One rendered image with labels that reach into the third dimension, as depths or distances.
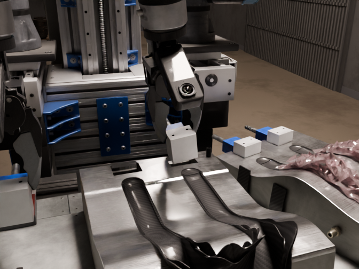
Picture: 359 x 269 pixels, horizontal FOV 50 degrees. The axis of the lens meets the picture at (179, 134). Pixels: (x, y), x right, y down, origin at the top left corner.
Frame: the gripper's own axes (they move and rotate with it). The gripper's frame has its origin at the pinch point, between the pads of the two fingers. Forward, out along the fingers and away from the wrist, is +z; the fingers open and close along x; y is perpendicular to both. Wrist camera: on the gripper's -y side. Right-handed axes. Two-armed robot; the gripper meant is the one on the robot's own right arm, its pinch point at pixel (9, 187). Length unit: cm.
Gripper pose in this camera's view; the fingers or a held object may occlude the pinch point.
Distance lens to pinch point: 58.9
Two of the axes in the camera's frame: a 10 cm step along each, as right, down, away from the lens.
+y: -3.2, -3.7, 8.7
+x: -9.5, 1.2, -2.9
